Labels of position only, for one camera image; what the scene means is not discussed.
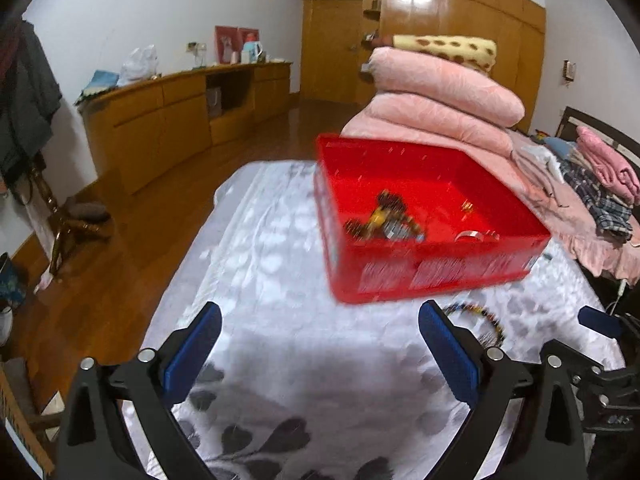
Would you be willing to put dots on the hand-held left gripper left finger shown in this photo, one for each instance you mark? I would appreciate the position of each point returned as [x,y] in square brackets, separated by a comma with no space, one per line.
[195,357]

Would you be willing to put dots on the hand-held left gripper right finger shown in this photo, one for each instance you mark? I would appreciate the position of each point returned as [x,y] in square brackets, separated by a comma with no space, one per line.
[447,357]

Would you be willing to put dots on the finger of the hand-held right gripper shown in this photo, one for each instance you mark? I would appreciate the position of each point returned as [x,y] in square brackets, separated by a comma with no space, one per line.
[600,322]
[585,362]

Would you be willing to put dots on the red plastic basket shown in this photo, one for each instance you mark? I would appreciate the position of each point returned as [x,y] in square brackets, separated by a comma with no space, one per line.
[435,272]

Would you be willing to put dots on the silver bangle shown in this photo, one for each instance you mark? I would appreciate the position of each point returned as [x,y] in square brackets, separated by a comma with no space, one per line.
[469,236]

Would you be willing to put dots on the silver metal watch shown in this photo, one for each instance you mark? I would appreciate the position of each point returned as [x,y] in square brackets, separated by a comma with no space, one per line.
[395,232]

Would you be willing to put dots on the grey floral table cover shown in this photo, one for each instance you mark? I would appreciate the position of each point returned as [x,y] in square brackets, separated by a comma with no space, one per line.
[300,360]

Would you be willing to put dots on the pile of folded clothes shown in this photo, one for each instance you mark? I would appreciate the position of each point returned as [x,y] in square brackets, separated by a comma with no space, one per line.
[575,220]

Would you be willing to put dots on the plaid folded clothes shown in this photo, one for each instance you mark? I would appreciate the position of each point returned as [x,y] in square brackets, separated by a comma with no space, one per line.
[600,205]

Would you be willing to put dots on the pink folded blanket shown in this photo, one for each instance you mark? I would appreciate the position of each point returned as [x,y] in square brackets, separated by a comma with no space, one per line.
[610,165]

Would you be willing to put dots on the beige scarf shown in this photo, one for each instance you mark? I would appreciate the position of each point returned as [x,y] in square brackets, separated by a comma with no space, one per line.
[535,170]

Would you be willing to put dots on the brown boots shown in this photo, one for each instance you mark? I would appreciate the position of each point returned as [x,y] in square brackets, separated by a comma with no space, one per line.
[87,217]

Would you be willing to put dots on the light blue cloth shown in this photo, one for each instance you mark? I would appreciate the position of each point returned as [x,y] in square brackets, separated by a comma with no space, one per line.
[557,147]

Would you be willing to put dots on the wooden chair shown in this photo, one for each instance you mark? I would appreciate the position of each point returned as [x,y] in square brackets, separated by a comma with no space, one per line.
[22,410]

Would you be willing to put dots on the wooden coat rack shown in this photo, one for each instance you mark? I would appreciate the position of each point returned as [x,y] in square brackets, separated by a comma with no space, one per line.
[60,230]

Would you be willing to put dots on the dark wooden headboard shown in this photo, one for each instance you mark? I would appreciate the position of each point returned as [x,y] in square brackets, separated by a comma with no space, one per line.
[600,127]

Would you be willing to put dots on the blue patterned bag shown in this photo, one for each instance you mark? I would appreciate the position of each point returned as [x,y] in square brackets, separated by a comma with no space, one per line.
[11,280]

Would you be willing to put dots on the pink folded quilt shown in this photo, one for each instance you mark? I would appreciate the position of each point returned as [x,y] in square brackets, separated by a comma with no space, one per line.
[425,127]
[440,87]

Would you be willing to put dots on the wooden sideboard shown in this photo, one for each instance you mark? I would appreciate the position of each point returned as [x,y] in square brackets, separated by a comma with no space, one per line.
[165,125]

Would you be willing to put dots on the dark green coat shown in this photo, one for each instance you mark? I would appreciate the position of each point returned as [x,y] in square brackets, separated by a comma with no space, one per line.
[30,110]

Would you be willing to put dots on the white plastic bag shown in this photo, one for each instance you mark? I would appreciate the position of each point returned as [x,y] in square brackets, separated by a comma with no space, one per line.
[140,65]

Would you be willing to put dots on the yellow spotted blanket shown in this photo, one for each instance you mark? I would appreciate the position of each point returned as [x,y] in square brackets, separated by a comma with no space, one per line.
[450,50]

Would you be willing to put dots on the red photo frames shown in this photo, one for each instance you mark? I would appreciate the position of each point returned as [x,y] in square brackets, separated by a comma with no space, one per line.
[227,42]

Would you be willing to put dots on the wooden wardrobe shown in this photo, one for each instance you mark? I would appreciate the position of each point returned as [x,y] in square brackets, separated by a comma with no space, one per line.
[450,15]

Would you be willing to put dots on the red scarf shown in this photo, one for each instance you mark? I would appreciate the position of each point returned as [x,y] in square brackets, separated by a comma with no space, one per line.
[7,52]

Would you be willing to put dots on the cardboard box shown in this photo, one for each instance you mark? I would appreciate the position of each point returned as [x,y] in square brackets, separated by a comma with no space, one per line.
[371,0]

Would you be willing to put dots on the wall intercom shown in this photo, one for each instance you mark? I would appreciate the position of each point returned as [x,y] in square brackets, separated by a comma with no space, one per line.
[570,70]

